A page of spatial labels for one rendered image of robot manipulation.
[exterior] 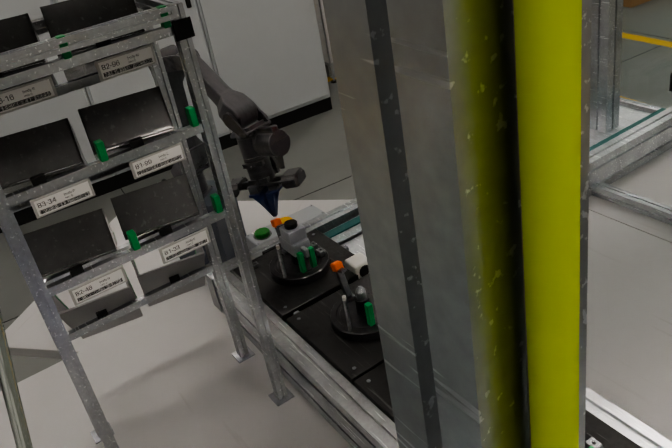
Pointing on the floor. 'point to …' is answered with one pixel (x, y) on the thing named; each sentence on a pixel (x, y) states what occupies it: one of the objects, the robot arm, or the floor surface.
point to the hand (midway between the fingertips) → (271, 202)
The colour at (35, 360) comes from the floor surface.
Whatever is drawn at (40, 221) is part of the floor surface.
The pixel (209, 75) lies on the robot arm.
